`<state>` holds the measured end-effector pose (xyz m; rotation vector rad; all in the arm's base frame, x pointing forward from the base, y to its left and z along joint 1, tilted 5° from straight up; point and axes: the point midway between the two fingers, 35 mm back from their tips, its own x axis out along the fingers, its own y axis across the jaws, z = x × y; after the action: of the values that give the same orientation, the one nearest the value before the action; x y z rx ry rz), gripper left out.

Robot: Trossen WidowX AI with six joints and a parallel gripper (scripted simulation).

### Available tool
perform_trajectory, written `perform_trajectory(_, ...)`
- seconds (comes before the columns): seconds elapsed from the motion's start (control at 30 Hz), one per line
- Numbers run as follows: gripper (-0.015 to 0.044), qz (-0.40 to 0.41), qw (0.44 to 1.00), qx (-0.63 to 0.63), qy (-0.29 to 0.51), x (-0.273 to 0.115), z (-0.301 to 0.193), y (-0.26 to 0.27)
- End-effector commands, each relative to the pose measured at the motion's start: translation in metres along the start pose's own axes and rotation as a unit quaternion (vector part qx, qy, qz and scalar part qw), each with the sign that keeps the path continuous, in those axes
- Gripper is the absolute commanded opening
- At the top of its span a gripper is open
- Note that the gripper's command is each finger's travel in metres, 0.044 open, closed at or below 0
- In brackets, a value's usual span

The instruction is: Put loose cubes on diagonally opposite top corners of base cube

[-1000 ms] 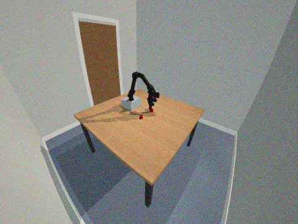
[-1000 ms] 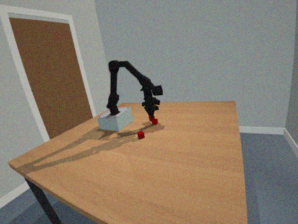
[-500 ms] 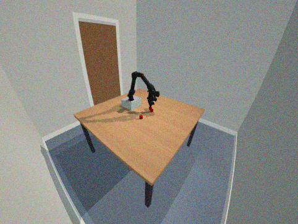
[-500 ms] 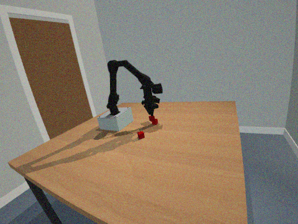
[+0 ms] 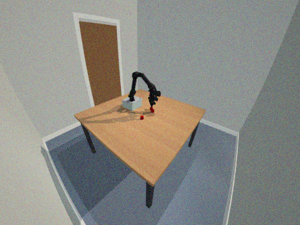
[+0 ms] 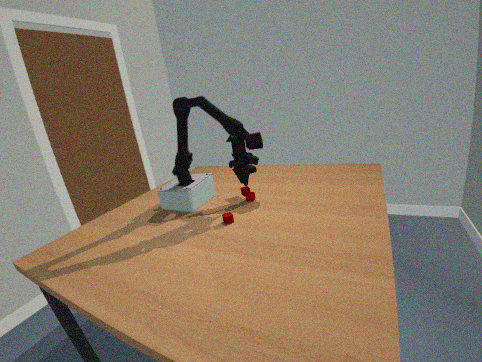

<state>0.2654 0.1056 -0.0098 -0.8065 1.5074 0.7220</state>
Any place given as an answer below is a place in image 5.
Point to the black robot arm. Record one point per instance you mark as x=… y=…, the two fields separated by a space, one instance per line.
x=152 y=88

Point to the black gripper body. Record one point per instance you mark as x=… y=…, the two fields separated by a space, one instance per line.
x=151 y=99

